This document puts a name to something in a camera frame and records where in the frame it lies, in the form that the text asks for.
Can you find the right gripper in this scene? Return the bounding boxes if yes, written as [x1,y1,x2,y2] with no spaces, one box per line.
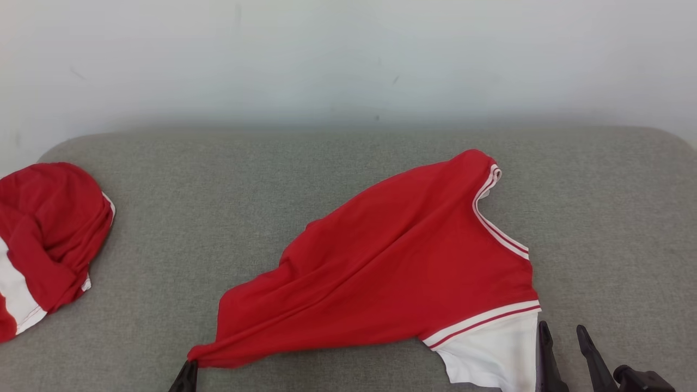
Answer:
[536,321,677,392]

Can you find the red shorts with white trim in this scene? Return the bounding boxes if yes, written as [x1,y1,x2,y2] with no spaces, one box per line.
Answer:
[0,162,116,344]

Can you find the red Bulls basketball jersey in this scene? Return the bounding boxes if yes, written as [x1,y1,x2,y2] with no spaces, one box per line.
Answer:
[188,149,542,392]

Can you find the grey fabric sofa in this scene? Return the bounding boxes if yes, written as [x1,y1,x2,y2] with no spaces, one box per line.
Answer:
[0,126,697,392]

